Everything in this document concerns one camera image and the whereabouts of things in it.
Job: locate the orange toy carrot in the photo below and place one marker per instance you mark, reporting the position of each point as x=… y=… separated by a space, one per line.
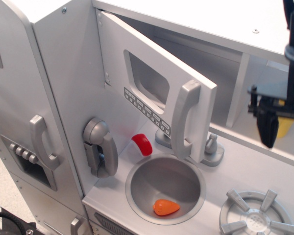
x=164 y=207

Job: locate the red toy pepper slice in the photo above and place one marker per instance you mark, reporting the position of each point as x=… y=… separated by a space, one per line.
x=143 y=144

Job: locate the grey toy faucet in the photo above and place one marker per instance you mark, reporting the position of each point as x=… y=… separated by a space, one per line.
x=213 y=153

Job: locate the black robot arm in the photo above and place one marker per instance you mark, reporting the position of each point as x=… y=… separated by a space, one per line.
x=289 y=14

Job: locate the grey lower door handle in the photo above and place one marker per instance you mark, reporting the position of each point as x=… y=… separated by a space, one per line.
x=78 y=226

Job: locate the grey toy telephone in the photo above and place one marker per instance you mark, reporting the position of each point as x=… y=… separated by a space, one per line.
x=100 y=148

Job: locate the grey stove burner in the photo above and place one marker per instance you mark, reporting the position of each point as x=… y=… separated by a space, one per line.
x=254 y=213

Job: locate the grey oven control panel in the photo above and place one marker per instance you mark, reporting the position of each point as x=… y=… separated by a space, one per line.
x=111 y=226

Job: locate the grey fridge door handle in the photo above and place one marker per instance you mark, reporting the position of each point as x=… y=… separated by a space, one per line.
x=37 y=128

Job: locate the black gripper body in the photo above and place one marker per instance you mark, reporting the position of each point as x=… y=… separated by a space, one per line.
x=277 y=98

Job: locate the yellow toy bell pepper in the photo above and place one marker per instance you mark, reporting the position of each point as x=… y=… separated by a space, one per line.
x=284 y=126

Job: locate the round metal sink bowl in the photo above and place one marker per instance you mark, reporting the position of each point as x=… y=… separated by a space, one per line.
x=164 y=176

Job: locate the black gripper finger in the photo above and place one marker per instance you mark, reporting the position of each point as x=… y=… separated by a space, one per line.
x=267 y=123

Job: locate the grey ice dispenser panel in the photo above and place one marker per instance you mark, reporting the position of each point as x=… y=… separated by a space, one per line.
x=28 y=163

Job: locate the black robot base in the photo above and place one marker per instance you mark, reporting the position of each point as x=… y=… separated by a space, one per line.
x=12 y=225

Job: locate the white toy kitchen unit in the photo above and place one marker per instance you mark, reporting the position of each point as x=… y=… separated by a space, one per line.
x=51 y=65

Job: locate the grey microwave door handle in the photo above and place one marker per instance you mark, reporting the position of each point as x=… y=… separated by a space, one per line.
x=187 y=98

